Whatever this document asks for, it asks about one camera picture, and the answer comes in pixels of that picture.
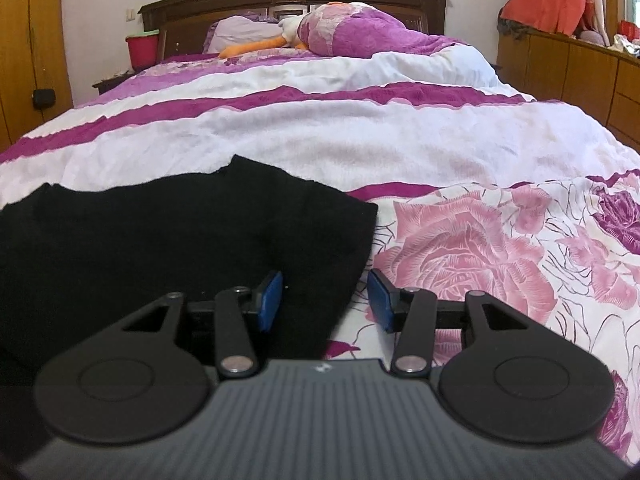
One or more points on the silvery crumpled wrapper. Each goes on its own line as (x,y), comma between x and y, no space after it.
(625,46)

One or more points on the light wooden wardrobe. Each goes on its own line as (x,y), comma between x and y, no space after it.
(30,35)

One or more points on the light purple pillow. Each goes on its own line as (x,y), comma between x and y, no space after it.
(235,32)

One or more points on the red bag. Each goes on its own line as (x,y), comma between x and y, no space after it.
(629,29)

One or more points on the dark wooden nightstand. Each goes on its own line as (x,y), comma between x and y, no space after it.
(112,81)

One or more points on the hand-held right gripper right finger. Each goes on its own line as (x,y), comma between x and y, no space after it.
(381,302)

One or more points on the black garment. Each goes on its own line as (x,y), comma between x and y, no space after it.
(150,240)

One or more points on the red bucket with green rim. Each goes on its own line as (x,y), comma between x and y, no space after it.
(142,50)

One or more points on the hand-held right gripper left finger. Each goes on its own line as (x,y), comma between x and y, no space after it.
(270,302)

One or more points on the wooden side cabinet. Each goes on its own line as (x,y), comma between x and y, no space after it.
(565,70)

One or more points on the white orange plush duck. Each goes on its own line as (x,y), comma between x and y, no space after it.
(260,45)

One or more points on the folded purple patchwork quilt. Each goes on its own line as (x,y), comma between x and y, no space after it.
(360,30)

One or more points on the purple white floral bedspread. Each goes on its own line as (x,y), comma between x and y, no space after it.
(350,130)

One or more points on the dark crumpled cloth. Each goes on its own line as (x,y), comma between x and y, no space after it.
(511,27)

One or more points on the black plug adapter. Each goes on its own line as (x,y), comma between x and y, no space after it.
(44,97)

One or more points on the white wall socket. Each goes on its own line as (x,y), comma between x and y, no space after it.
(131,13)

